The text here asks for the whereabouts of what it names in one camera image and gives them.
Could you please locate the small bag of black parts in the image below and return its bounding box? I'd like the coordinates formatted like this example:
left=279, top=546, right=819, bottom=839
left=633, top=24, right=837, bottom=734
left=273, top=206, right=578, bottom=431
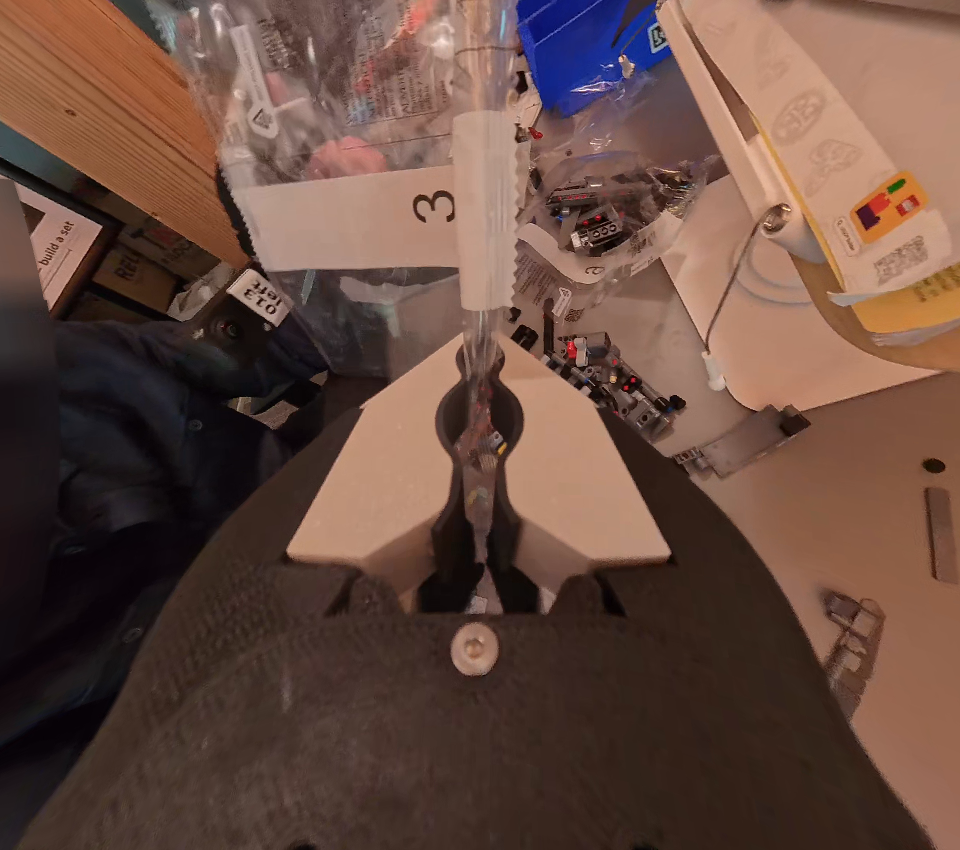
left=517, top=153, right=710, bottom=283

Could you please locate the clear bag of lego pieces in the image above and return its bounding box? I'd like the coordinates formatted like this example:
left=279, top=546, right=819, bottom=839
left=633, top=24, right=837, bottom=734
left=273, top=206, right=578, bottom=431
left=97, top=0, right=541, bottom=611

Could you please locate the blue bin with tag label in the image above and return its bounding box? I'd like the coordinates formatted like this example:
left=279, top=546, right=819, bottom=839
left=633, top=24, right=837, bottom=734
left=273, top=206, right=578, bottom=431
left=517, top=0, right=674, bottom=118

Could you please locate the person's torso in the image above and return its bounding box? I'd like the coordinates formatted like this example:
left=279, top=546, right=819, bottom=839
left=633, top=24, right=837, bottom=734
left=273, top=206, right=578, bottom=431
left=0, top=310, right=331, bottom=716

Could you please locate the lego instruction booklet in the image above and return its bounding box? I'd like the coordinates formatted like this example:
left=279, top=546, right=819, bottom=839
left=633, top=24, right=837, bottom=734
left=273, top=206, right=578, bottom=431
left=652, top=0, right=960, bottom=345

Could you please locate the framed marker poster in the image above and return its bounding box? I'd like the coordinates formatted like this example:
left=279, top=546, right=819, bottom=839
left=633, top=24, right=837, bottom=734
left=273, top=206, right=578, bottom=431
left=15, top=183, right=125, bottom=311

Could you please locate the white book stand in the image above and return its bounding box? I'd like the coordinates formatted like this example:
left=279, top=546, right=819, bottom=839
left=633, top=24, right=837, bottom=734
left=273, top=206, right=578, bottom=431
left=660, top=0, right=960, bottom=410

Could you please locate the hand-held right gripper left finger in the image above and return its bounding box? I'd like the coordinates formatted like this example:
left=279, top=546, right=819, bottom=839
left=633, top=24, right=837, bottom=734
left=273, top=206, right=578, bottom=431
left=287, top=331, right=481, bottom=615

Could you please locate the lego subassembly with curved panel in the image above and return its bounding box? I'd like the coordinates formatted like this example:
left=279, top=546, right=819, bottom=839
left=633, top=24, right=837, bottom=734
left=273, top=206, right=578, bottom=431
left=540, top=329, right=813, bottom=478

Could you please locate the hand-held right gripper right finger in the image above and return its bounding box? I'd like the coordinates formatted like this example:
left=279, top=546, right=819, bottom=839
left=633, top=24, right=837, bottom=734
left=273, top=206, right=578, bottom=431
left=487, top=333, right=671, bottom=615

